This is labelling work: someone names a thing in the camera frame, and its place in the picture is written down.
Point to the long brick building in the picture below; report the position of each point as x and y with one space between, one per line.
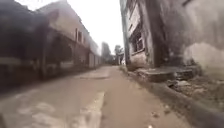
63 40

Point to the stone kerb strip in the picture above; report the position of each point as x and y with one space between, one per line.
173 98

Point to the dark tree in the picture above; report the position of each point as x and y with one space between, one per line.
118 51
105 52

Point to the concrete slab step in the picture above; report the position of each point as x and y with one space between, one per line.
163 72

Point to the weathered grey concrete building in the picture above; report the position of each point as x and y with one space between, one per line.
166 30

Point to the grey pole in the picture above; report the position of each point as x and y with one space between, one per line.
125 33

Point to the rubble strewn ground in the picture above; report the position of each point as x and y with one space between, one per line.
203 88

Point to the brown dirt road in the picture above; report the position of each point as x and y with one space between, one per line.
120 100

